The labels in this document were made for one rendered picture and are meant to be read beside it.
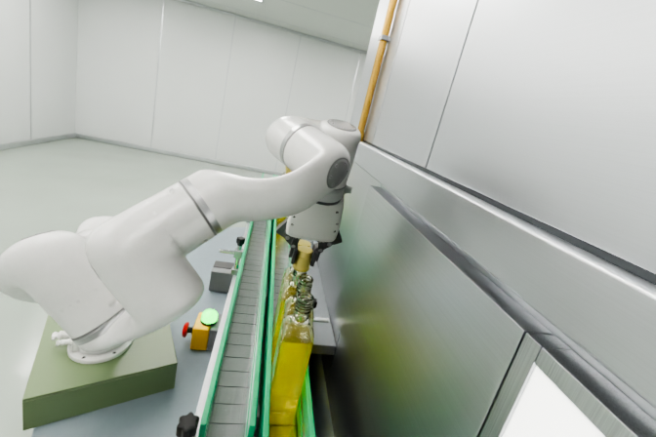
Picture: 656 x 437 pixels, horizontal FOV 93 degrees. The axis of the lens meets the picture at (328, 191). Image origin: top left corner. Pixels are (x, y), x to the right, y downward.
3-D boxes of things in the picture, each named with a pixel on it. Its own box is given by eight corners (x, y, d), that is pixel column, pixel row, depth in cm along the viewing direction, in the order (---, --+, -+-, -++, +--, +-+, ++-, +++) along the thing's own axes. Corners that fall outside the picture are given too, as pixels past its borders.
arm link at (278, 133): (303, 136, 41) (264, 109, 46) (287, 202, 46) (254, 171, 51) (373, 131, 51) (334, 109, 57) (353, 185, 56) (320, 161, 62)
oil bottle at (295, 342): (293, 426, 58) (317, 331, 53) (263, 425, 57) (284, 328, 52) (292, 399, 64) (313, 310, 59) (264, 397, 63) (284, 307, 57)
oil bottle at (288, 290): (291, 375, 69) (310, 292, 64) (266, 373, 68) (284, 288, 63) (290, 355, 75) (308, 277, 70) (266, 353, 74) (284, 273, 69)
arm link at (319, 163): (196, 211, 46) (307, 145, 54) (239, 268, 39) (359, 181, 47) (170, 170, 40) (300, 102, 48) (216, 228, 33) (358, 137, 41)
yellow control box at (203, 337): (215, 352, 86) (219, 331, 84) (186, 350, 85) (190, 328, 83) (220, 335, 93) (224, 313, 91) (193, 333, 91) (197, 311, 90)
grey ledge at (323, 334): (328, 375, 83) (338, 340, 81) (296, 373, 82) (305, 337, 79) (303, 232, 174) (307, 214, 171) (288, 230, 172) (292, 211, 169)
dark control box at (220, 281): (230, 294, 112) (234, 273, 110) (207, 292, 111) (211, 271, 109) (233, 282, 120) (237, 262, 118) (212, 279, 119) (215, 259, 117)
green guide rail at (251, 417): (247, 463, 50) (256, 425, 48) (241, 463, 50) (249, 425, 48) (272, 185, 217) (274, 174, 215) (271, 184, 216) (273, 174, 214)
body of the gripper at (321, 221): (347, 182, 61) (332, 227, 66) (296, 173, 59) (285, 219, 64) (352, 203, 55) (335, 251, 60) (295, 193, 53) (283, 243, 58)
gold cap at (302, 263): (309, 273, 64) (313, 254, 63) (292, 270, 63) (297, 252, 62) (307, 264, 68) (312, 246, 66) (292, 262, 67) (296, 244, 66)
